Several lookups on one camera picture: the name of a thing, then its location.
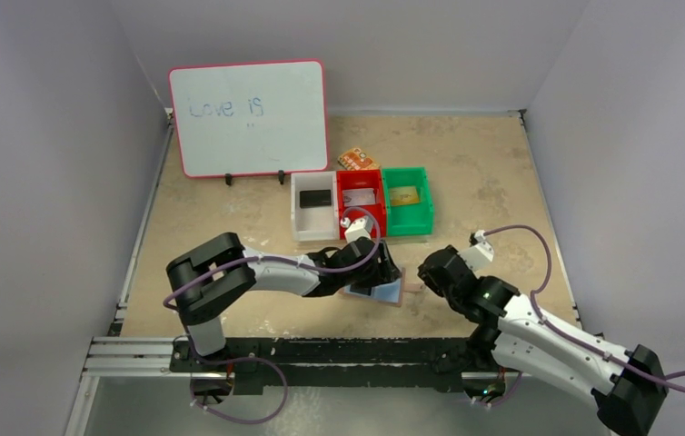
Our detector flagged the green plastic bin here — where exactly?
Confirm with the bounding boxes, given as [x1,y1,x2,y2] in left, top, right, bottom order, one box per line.
[381,167,434,236]

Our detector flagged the white plastic bin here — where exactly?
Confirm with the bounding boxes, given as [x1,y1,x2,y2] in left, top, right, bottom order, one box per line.
[291,172,339,243]

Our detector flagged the red plastic bin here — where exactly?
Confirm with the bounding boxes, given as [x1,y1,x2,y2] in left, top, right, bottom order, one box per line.
[336,170,387,236]

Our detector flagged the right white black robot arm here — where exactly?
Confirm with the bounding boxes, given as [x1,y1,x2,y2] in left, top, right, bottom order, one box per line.
[418,246,669,435]

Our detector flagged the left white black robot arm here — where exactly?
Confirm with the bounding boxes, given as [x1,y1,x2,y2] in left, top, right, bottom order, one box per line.
[164,233,402,358]

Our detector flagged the gold credit card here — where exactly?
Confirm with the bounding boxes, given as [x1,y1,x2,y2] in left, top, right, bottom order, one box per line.
[388,185,421,207]

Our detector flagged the silver credit card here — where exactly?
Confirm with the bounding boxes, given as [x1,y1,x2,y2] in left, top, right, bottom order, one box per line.
[342,188,377,207]

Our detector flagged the orange spiral notebook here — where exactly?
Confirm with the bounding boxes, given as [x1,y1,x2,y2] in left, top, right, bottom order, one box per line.
[337,147,381,171]

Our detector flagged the pink framed whiteboard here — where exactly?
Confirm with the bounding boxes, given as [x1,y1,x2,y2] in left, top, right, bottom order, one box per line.
[168,59,329,178]

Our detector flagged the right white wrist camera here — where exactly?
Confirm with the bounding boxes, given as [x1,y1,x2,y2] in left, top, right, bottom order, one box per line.
[458,230,495,273]

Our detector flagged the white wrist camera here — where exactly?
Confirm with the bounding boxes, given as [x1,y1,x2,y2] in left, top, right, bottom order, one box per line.
[344,216,375,243]
[458,230,495,273]

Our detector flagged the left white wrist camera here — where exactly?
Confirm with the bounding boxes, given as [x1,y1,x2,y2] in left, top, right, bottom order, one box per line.
[344,216,375,243]

